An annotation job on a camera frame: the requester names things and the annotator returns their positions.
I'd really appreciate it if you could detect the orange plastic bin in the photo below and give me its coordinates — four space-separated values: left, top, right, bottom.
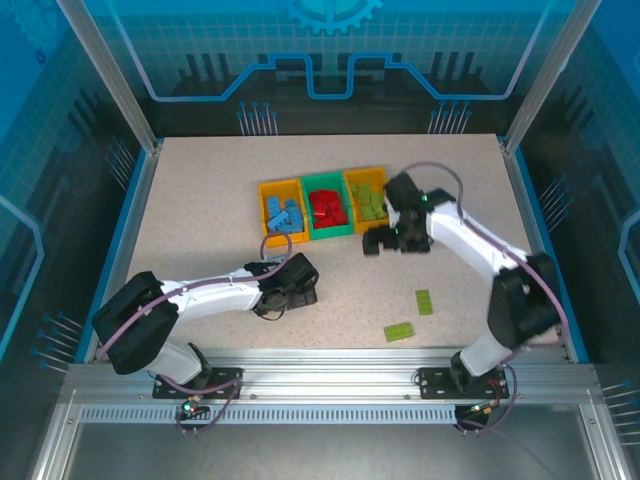
343 167 396 235
257 178 307 246

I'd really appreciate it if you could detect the green plastic bin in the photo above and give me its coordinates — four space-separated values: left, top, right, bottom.
301 172 355 241

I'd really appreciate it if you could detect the blue table edge trim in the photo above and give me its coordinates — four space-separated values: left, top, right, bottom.
513 148 592 365
73 148 147 365

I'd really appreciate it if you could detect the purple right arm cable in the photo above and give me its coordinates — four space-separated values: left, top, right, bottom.
402 160 569 435

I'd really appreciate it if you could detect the aluminium frame rail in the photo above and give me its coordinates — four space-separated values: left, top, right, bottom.
64 348 604 401

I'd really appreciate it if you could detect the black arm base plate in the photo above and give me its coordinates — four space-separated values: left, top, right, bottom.
152 367 245 401
417 367 510 400

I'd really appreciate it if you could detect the slotted grey cable duct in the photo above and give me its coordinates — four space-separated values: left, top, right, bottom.
78 404 459 426

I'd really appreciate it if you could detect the aluminium frame post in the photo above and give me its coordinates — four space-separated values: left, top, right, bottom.
53 0 164 154
502 0 605 155

